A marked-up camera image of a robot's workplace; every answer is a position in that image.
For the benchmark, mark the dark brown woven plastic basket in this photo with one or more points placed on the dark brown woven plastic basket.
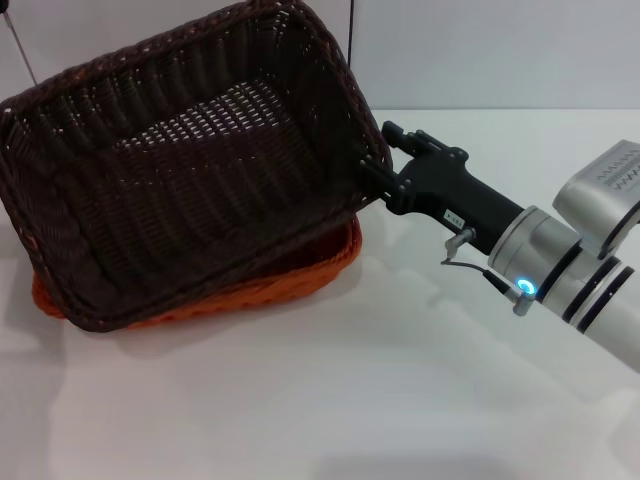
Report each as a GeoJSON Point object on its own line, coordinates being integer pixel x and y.
{"type": "Point", "coordinates": [190, 190]}

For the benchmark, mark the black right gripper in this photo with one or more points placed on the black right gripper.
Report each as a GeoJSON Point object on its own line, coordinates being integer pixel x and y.
{"type": "Point", "coordinates": [450, 190]}

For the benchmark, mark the orange woven plastic basket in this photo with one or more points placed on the orange woven plastic basket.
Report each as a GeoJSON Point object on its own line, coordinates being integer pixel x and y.
{"type": "Point", "coordinates": [280, 295]}

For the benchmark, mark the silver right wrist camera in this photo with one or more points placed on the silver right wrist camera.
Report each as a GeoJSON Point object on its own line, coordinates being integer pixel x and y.
{"type": "Point", "coordinates": [595, 195]}

